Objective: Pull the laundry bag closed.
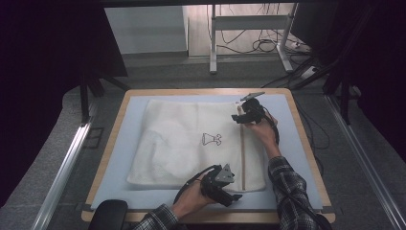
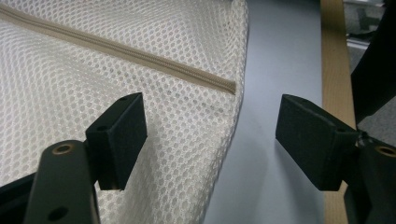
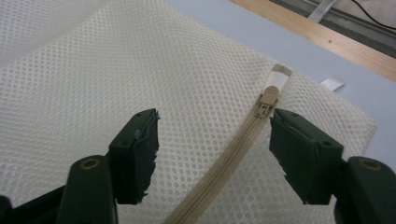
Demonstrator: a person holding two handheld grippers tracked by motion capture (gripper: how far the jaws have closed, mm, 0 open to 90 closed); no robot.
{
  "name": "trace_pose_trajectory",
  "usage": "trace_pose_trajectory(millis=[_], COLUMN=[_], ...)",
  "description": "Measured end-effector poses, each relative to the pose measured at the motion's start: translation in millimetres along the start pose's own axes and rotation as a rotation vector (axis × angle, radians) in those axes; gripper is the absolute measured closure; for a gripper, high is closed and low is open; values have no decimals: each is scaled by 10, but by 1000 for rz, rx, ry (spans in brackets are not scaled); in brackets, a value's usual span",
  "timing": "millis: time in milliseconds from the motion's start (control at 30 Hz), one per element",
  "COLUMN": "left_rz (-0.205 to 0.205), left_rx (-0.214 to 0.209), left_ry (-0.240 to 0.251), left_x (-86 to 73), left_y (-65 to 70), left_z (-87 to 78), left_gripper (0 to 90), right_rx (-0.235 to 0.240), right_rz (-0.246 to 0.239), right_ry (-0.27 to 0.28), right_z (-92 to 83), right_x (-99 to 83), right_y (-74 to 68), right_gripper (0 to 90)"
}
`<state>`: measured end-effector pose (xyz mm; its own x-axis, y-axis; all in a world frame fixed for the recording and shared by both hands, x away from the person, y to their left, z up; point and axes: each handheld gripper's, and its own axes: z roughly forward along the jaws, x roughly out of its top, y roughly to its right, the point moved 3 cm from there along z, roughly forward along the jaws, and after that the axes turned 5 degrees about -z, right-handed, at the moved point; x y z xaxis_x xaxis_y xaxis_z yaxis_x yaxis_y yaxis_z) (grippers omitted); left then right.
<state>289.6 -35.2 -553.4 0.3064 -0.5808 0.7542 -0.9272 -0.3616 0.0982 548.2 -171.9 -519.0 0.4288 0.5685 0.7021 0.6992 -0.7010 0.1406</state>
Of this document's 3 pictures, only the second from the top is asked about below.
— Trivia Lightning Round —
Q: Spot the black stand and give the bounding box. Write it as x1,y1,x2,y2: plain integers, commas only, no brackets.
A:
350,0,396,124

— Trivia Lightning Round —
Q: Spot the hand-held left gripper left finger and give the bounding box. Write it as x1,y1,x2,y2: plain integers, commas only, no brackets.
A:
84,91,149,191

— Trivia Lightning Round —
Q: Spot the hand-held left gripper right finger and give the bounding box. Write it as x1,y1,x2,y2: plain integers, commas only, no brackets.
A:
275,93,362,192

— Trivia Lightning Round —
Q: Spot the white mesh laundry bag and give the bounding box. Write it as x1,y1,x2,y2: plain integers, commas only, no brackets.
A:
0,0,250,224

